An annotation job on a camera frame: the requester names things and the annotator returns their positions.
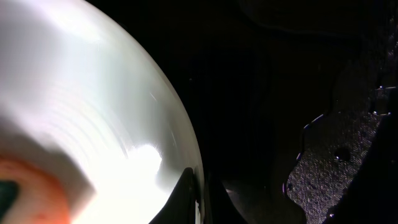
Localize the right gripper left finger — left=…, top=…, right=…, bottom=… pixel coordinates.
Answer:
left=149, top=167, right=196, bottom=224

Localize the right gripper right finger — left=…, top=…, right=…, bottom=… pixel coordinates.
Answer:
left=204, top=173, right=247, bottom=224

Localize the green yellow sponge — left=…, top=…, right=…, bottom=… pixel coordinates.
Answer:
left=0, top=152, right=74, bottom=224

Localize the light blue plate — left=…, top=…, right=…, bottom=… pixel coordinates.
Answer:
left=1, top=1, right=205, bottom=223

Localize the round black tray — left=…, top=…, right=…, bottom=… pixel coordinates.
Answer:
left=94, top=1, right=397, bottom=223

